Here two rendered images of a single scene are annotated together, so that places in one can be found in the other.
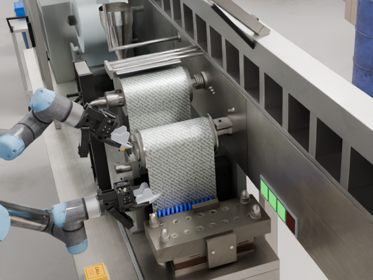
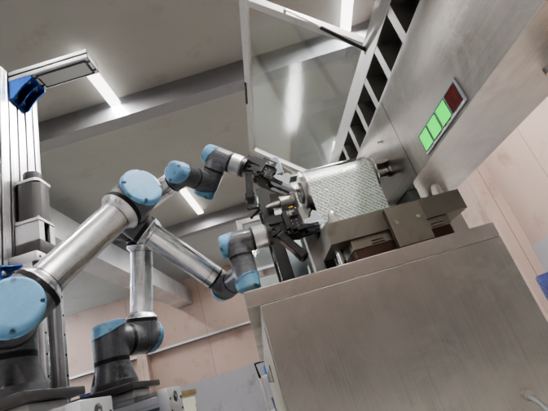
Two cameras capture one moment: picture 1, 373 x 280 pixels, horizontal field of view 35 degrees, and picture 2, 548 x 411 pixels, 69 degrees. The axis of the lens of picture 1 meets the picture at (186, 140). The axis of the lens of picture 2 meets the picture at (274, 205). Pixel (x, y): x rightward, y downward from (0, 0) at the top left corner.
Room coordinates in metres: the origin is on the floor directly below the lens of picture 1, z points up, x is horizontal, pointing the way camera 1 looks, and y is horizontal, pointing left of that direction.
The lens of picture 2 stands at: (0.44, 0.10, 0.70)
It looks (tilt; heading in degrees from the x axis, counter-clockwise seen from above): 23 degrees up; 8
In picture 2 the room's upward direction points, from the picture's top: 18 degrees counter-clockwise
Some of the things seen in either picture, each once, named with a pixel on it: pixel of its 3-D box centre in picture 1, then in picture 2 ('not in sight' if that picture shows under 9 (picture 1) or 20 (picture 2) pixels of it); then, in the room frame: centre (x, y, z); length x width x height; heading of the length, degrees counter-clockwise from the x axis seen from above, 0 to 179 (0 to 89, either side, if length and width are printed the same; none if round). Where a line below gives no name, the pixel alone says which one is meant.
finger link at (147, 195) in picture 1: (147, 195); (316, 218); (1.65, 0.15, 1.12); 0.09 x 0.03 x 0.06; 104
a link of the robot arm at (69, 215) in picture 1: (69, 213); (236, 244); (1.60, 0.41, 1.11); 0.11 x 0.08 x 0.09; 106
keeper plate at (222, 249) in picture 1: (221, 250); (408, 223); (1.52, -0.08, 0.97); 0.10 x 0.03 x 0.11; 106
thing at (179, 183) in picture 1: (183, 183); (353, 209); (1.71, 0.02, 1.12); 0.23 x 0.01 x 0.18; 106
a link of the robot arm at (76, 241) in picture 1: (71, 234); (242, 275); (1.61, 0.42, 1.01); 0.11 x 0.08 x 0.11; 47
